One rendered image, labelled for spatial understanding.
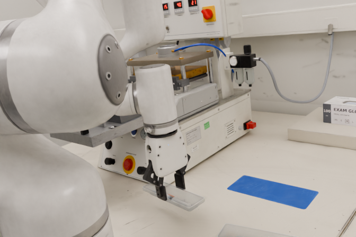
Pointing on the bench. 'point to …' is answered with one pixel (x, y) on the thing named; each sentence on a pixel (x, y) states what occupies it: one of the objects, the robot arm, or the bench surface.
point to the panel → (131, 151)
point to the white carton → (340, 111)
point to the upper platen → (195, 71)
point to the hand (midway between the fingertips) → (170, 187)
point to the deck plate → (214, 104)
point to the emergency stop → (127, 164)
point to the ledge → (322, 131)
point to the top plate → (173, 56)
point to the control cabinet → (204, 16)
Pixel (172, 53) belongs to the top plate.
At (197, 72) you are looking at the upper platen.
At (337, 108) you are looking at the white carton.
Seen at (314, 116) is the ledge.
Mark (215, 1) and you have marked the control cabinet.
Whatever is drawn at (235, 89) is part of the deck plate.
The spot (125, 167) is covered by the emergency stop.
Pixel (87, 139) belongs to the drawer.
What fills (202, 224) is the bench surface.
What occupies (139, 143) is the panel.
